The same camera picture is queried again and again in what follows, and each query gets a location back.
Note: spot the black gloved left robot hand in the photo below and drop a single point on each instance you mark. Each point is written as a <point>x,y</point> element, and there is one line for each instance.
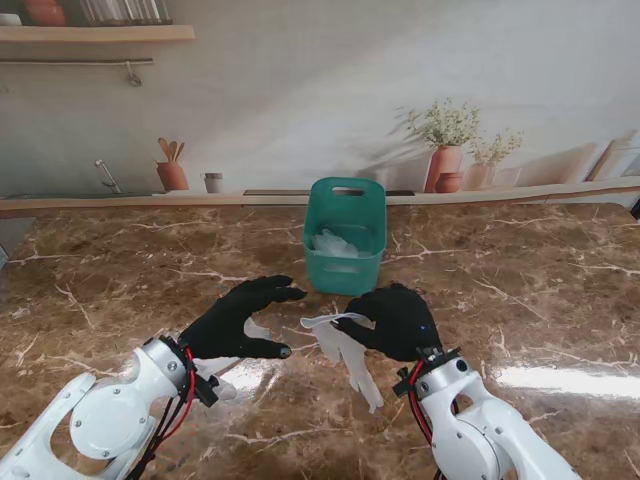
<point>230,320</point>

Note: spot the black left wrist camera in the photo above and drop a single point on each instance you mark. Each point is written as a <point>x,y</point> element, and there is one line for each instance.
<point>207,390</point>

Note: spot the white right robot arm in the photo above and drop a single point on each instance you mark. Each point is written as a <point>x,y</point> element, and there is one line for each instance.
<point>480,425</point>

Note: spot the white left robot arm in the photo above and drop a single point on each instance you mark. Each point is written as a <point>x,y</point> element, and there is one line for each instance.
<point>95,415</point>

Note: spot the green plastic basket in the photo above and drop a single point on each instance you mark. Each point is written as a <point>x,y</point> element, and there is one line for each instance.
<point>345,280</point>

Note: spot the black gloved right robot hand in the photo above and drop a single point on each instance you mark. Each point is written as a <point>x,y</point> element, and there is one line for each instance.
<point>400,325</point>

